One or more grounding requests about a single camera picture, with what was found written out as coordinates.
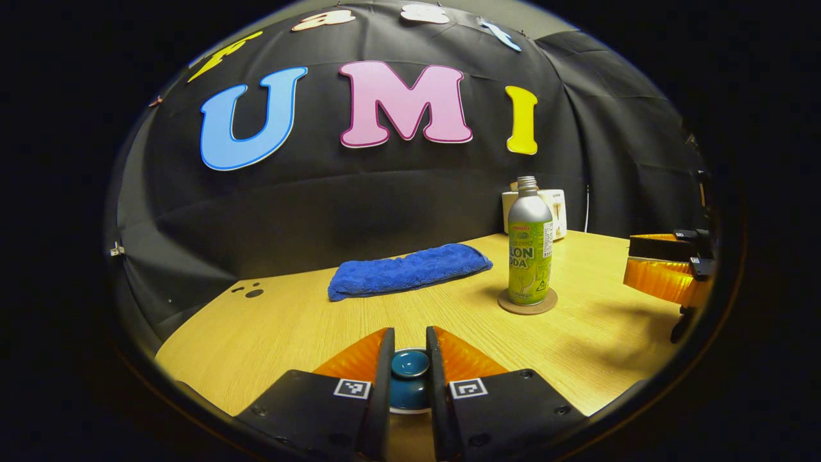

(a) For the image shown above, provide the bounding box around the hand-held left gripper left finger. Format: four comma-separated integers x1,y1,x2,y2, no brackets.
234,328,396,462

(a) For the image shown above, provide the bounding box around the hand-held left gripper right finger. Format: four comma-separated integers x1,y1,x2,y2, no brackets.
426,327,586,462

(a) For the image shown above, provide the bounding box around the teal teacup lid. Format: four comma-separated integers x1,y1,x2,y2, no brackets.
389,348,432,415

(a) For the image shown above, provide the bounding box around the round cork coaster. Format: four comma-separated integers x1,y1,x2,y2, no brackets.
498,287,558,316

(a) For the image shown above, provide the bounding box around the silver green water bottle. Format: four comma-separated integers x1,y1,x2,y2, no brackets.
507,176,554,306

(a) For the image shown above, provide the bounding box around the white toaster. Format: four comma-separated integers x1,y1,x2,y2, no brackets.
502,182,568,241

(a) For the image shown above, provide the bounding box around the blue towel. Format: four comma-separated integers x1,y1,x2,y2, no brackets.
328,243,493,302

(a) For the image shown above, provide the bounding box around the black backdrop cloth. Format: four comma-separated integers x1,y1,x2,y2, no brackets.
106,0,713,341

